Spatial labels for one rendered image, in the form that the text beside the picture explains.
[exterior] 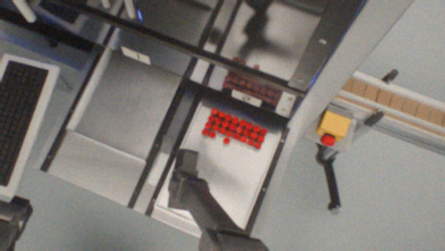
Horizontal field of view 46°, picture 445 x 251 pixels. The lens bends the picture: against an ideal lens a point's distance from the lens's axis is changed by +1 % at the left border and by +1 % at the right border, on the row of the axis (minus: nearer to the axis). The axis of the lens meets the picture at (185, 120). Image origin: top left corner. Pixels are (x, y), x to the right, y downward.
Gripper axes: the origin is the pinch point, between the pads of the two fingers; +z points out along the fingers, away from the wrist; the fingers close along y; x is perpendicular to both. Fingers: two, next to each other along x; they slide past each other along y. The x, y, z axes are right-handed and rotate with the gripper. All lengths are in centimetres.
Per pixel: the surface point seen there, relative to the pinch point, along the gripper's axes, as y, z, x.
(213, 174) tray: 7.0, 4.7, -8.2
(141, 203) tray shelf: -4.5, 4.8, 11.5
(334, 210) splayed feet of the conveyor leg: 8, 91, -66
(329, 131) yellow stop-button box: 21.4, -9.7, -37.6
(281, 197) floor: 10, 92, -43
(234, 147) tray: 15.9, 5.0, -13.6
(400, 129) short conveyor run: 27, 0, -60
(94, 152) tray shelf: 8.9, 5.8, 28.1
